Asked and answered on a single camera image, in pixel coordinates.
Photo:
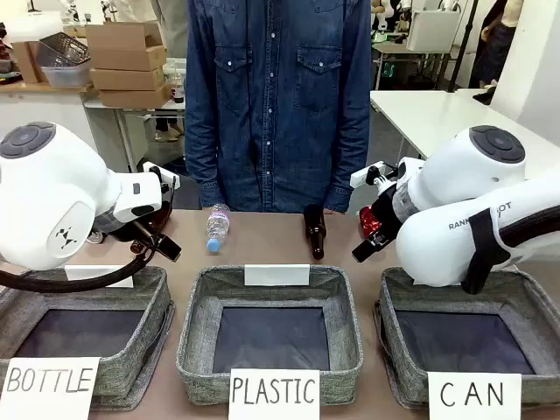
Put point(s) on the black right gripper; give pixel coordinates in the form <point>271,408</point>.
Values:
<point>387,214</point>

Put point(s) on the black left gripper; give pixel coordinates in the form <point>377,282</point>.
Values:
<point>144,232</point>

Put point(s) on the crushed red can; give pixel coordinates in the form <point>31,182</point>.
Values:
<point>368,219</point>

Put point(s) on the clear plastic water bottle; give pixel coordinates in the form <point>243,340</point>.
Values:
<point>217,227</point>

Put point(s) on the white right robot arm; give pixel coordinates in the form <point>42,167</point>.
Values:
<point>459,184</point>

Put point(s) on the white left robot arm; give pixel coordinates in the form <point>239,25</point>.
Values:
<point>48,197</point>

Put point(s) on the grey basket with bottle sign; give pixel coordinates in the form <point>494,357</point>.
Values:
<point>144,306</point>

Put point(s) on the grey basket with plastic sign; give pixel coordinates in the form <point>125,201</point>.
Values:
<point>201,332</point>

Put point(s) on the grey basket with can sign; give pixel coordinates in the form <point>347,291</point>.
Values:
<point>394,332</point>

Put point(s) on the paper sign reading can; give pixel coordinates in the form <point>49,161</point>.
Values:
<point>474,396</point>

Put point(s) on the metal mesh basket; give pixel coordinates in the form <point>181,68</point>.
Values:
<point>63,49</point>

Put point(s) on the person's left hand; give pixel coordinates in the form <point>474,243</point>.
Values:
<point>336,212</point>

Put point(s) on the brown glass bottle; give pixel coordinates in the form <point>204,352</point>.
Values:
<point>314,229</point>

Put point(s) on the blank white card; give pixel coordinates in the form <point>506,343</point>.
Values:
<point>276,275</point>
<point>100,272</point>
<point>420,283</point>

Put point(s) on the long white table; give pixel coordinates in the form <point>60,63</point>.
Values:
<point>437,118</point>

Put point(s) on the flat cardboard box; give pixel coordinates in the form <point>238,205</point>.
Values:
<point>127,58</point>
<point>124,79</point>
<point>133,97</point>

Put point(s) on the person in denim shirt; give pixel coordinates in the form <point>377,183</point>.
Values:
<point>275,96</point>

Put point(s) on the paper sign reading plastic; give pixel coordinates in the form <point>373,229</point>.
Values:
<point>273,394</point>

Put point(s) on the paper sign reading bottle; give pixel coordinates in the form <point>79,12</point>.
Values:
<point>48,387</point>

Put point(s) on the background grey desk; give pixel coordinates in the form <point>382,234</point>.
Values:
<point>407,54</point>

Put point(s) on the clear plastic bin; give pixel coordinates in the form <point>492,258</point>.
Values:
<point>67,75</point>

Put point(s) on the open cardboard box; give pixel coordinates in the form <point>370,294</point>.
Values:
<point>118,36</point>

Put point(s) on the black tripod pole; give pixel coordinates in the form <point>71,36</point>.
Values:
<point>464,44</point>

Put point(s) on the white box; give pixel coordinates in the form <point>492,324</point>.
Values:
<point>433,30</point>

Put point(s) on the background person in dark skirt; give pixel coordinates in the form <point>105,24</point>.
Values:
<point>494,48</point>

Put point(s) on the small cardboard box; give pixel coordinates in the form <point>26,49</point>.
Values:
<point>27,61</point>

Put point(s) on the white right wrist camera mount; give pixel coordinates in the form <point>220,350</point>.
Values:
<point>372,174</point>

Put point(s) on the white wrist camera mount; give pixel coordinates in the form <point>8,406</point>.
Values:
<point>155,171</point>
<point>372,174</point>

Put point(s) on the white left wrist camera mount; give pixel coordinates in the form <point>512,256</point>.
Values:
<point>155,171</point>

